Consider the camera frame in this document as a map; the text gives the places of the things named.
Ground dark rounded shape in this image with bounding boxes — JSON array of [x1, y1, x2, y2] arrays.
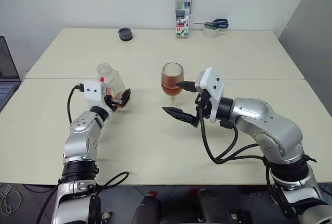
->
[[197, 189, 233, 224], [132, 194, 163, 224]]

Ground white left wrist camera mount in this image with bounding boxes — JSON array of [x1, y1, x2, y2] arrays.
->
[[83, 80, 115, 113]]

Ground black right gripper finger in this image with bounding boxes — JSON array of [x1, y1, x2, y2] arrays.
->
[[162, 106, 200, 128], [177, 80, 196, 93]]

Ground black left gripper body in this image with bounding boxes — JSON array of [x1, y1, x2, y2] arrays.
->
[[103, 94, 117, 111]]

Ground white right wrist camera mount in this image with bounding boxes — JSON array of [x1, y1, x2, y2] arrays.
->
[[194, 66, 225, 123]]

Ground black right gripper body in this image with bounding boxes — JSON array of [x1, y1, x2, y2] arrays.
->
[[193, 89, 213, 121]]

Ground clear plastic drink bottle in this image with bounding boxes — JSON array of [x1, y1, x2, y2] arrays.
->
[[96, 62, 130, 109]]

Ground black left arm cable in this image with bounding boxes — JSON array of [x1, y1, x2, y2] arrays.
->
[[67, 83, 130, 196]]

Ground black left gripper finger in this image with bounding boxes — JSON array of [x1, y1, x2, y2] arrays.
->
[[106, 88, 132, 107]]

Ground grey partition panel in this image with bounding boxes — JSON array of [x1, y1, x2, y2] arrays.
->
[[279, 0, 332, 118]]

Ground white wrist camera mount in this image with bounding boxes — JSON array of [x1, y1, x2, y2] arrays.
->
[[194, 66, 225, 123], [83, 80, 115, 113]]

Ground blue handled scissors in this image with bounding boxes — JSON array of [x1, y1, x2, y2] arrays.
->
[[193, 18, 230, 30]]

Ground grey laptop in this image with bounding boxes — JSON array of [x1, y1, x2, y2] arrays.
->
[[0, 36, 21, 113]]

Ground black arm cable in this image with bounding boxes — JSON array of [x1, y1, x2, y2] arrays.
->
[[67, 83, 130, 196], [196, 99, 277, 201]]

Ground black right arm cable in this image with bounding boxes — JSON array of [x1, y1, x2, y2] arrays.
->
[[196, 99, 277, 201]]

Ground marker pen set box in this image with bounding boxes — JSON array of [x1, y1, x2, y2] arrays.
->
[[174, 0, 193, 38]]

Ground clear wine glass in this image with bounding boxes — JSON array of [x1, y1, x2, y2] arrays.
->
[[160, 62, 185, 105]]

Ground white cord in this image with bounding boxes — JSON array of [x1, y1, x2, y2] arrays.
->
[[0, 182, 22, 217]]

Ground dark grey tape roll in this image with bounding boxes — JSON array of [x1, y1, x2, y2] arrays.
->
[[118, 27, 134, 42]]

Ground clear tape roll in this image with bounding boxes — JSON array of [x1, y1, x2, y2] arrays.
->
[[202, 25, 220, 39]]

